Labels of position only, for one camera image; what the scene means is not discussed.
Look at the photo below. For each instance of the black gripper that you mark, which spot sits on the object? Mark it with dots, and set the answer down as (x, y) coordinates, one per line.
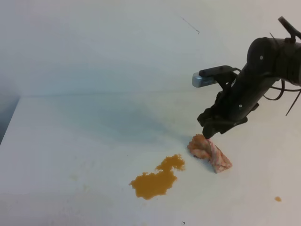
(238, 99)

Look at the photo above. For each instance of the pink striped rag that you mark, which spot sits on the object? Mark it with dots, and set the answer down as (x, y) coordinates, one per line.
(205, 149)

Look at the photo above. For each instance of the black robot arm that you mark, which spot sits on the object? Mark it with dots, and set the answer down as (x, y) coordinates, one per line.
(268, 60)

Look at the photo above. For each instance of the small coffee drop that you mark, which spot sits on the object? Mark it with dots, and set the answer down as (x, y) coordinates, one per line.
(278, 199)

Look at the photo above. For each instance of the large coffee stain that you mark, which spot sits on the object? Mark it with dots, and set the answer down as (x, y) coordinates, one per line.
(157, 183)

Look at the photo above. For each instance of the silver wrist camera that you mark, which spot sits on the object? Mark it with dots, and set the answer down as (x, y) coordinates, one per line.
(223, 75)

